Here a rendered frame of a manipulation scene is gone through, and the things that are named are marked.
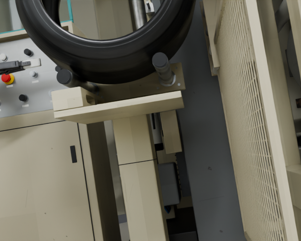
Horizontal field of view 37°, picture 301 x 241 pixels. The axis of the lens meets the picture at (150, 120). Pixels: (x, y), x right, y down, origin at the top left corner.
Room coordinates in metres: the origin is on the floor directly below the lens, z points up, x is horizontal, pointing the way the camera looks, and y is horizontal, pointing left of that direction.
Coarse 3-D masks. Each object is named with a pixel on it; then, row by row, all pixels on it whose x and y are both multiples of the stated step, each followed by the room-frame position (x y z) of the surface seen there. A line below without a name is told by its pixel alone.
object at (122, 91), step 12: (156, 72) 1.61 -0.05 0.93; (180, 72) 1.60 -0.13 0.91; (96, 84) 1.63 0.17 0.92; (108, 84) 1.62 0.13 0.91; (120, 84) 1.62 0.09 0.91; (132, 84) 1.62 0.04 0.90; (144, 84) 1.61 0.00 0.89; (156, 84) 1.61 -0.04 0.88; (168, 84) 1.60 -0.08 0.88; (180, 84) 1.60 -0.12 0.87; (108, 96) 1.62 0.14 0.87; (120, 96) 1.62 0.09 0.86; (132, 96) 1.62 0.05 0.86; (144, 96) 1.63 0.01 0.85
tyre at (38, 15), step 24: (24, 0) 1.28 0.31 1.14; (48, 0) 1.55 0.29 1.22; (168, 0) 1.27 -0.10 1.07; (192, 0) 1.31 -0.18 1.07; (24, 24) 1.31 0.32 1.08; (48, 24) 1.28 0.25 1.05; (144, 24) 1.27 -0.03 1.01; (168, 24) 1.28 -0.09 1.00; (48, 48) 1.30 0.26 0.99; (72, 48) 1.28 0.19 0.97; (96, 48) 1.27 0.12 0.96; (120, 48) 1.27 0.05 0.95; (144, 48) 1.28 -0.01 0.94; (168, 48) 1.33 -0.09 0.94; (72, 72) 1.41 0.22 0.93; (96, 72) 1.32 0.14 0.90; (120, 72) 1.33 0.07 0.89; (144, 72) 1.42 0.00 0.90
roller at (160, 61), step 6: (156, 54) 1.26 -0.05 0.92; (162, 54) 1.26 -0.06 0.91; (156, 60) 1.26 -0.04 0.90; (162, 60) 1.26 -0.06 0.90; (156, 66) 1.27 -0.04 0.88; (162, 66) 1.26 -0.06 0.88; (168, 66) 1.32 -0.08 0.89; (162, 72) 1.34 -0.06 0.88; (168, 72) 1.39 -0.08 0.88; (162, 78) 1.47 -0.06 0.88; (168, 78) 1.49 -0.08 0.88
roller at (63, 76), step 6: (60, 72) 1.29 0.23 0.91; (66, 72) 1.28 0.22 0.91; (60, 78) 1.29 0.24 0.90; (66, 78) 1.29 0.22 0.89; (72, 78) 1.30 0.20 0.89; (78, 78) 1.37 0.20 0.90; (66, 84) 1.30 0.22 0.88; (72, 84) 1.33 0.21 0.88; (78, 84) 1.38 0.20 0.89; (84, 84) 1.44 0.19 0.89; (90, 84) 1.54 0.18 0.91; (90, 90) 1.53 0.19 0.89; (96, 90) 1.61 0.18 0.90
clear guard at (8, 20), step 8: (0, 0) 2.00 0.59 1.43; (8, 0) 2.00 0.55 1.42; (64, 0) 1.97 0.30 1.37; (0, 8) 2.00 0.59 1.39; (8, 8) 2.00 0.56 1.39; (16, 8) 1.99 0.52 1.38; (64, 8) 1.97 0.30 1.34; (0, 16) 2.00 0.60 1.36; (8, 16) 2.00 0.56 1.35; (16, 16) 1.99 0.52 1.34; (64, 16) 1.97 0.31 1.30; (72, 16) 1.97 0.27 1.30; (0, 24) 2.00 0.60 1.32; (8, 24) 2.00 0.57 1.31; (16, 24) 1.99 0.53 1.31; (0, 32) 2.00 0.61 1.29; (8, 32) 1.99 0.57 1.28
